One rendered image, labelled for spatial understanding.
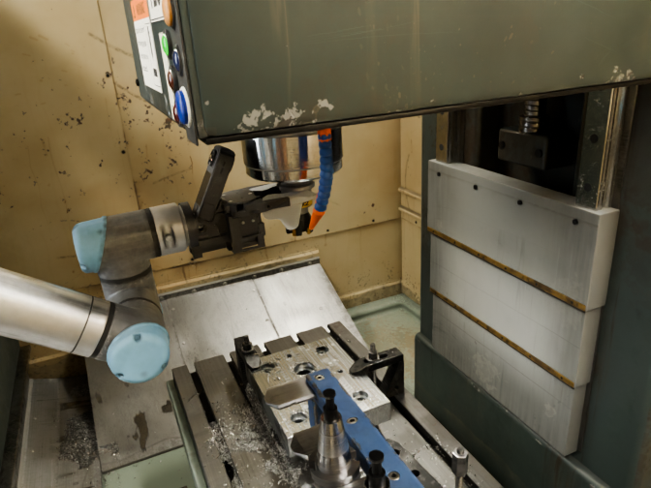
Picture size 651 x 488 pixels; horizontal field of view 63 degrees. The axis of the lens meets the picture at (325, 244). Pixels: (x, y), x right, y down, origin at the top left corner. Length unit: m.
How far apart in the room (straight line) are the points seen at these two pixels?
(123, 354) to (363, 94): 0.42
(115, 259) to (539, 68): 0.60
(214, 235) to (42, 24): 1.09
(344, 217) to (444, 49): 1.57
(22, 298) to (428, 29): 0.53
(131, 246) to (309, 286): 1.30
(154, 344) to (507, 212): 0.71
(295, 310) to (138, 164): 0.74
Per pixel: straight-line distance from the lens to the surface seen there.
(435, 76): 0.58
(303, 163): 0.79
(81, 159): 1.83
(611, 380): 1.11
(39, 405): 1.97
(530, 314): 1.14
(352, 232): 2.15
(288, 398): 0.82
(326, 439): 0.66
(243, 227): 0.84
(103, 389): 1.82
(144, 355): 0.71
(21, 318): 0.71
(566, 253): 1.02
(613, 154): 0.97
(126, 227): 0.80
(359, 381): 1.21
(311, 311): 1.96
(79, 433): 1.81
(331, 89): 0.52
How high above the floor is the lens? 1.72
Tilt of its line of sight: 22 degrees down
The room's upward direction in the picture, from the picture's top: 4 degrees counter-clockwise
